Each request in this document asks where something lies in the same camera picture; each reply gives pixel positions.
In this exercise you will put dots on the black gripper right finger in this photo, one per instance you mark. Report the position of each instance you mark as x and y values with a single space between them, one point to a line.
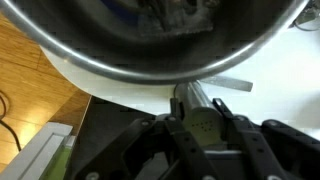
241 134

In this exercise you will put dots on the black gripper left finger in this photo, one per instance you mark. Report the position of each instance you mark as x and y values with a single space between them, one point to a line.
190 161

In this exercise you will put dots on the silver shaker bottle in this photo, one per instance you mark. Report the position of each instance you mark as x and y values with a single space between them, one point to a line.
200 117

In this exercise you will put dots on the large steel pot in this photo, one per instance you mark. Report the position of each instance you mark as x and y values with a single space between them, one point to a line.
154 42

